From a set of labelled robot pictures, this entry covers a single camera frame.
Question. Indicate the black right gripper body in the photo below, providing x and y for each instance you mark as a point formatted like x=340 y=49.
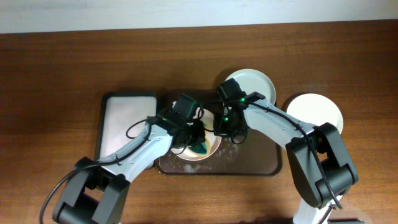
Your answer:
x=224 y=125

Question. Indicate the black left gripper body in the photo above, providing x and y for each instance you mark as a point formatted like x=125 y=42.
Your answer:
x=195 y=134

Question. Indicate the green and yellow sponge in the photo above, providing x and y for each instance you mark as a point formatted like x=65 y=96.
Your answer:
x=200 y=148

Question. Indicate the pink stained plate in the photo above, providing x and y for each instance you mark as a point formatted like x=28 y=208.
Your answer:
x=211 y=140

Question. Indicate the white stained plate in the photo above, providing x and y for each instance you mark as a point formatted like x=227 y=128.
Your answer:
x=314 y=108

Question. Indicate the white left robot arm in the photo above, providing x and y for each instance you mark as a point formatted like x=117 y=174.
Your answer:
x=96 y=191

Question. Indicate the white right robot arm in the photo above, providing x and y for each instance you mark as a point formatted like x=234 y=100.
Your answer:
x=321 y=167

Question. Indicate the brown plastic tray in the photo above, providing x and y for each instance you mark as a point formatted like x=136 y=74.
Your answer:
x=257 y=156

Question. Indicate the black tray with white liner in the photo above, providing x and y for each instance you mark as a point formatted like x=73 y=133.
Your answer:
x=120 y=113

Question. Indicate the light green stained plate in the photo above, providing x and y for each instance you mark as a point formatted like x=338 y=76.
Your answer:
x=251 y=80

